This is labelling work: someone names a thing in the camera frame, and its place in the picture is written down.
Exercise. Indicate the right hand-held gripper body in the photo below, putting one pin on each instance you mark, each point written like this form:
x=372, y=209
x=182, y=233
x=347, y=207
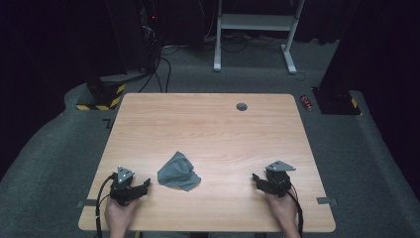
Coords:
x=279, y=183

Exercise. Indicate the white metal desk frame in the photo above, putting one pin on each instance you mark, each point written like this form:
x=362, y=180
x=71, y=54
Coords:
x=256, y=22

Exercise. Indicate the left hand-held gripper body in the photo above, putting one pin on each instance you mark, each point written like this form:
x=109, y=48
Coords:
x=121, y=190

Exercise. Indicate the red can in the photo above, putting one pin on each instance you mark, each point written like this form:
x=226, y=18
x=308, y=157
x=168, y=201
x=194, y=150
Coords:
x=306, y=102

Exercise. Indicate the grey waffle cloth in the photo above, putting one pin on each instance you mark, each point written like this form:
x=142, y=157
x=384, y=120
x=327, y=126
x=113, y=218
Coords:
x=178, y=173

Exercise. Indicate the person's left hand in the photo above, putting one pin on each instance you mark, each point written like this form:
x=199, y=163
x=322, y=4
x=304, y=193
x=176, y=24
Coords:
x=119, y=214

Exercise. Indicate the person's right hand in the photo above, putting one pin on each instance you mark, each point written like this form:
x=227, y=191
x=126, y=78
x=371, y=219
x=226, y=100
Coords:
x=285, y=210

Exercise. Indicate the grey tape strip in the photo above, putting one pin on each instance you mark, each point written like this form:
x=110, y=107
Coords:
x=326, y=200
x=87, y=203

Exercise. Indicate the black yellow striped stand base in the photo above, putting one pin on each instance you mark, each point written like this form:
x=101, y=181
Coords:
x=102, y=95

